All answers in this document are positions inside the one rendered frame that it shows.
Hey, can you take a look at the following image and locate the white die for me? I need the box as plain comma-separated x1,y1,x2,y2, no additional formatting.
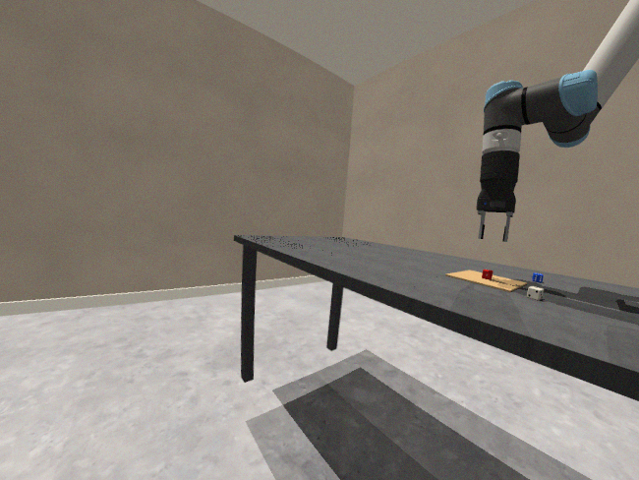
527,286,544,300

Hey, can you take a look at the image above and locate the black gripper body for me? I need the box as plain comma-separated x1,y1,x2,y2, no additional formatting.
477,129,521,212

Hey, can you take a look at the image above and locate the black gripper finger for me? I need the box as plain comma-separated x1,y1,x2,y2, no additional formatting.
503,211,513,242
478,210,486,239

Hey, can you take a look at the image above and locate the tan square mat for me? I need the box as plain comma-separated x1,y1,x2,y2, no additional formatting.
446,270,527,292

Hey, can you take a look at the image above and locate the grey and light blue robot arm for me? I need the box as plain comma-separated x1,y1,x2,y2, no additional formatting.
484,0,639,148

